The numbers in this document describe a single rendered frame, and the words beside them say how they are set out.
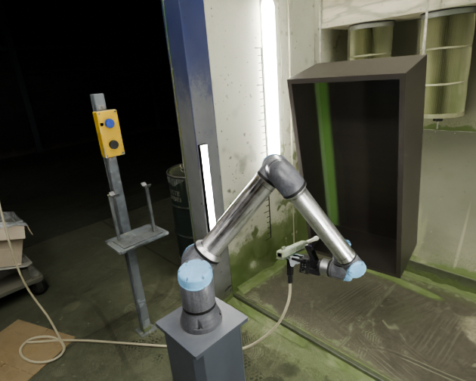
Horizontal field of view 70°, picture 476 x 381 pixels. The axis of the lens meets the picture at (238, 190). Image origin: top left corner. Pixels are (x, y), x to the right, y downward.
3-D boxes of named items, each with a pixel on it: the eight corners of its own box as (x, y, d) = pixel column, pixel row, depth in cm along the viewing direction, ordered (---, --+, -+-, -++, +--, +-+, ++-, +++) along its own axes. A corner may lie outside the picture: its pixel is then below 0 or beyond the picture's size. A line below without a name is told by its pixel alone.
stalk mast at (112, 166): (147, 325, 248) (99, 93, 193) (151, 329, 244) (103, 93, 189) (140, 329, 244) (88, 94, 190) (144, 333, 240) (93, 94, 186)
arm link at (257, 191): (173, 277, 157) (276, 151, 143) (175, 258, 174) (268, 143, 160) (199, 293, 162) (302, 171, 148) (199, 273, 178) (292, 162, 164)
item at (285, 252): (283, 289, 184) (283, 249, 182) (276, 288, 187) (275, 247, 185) (319, 267, 223) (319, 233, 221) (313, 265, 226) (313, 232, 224)
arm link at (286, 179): (291, 160, 133) (374, 271, 155) (282, 153, 145) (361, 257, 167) (267, 178, 135) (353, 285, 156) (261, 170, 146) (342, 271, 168)
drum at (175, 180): (172, 247, 358) (159, 166, 328) (222, 233, 379) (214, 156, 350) (188, 274, 307) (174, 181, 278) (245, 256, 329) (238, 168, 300)
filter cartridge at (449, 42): (434, 135, 244) (446, 6, 216) (400, 128, 278) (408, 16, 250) (477, 128, 250) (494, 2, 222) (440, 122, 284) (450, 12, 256)
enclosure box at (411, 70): (332, 224, 261) (316, 63, 205) (416, 244, 224) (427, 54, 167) (310, 251, 239) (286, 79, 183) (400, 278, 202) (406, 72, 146)
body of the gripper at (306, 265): (298, 271, 188) (318, 277, 181) (298, 257, 187) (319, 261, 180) (304, 267, 194) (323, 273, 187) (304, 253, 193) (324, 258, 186)
